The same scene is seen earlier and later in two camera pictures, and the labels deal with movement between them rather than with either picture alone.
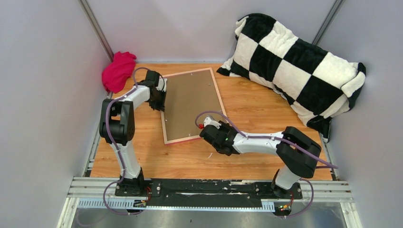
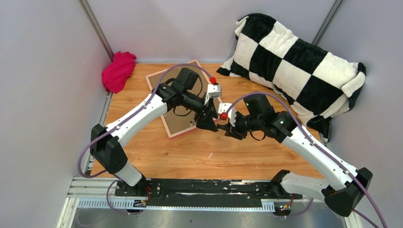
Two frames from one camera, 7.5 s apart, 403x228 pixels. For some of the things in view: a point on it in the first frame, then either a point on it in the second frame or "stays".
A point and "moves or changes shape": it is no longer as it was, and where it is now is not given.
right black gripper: x=225 y=126 → x=235 y=131
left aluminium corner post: x=96 y=29 stays
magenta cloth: x=114 y=77 stays
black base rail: x=199 y=193 stays
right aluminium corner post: x=334 y=10 stays
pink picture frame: x=191 y=97 moves or changes shape
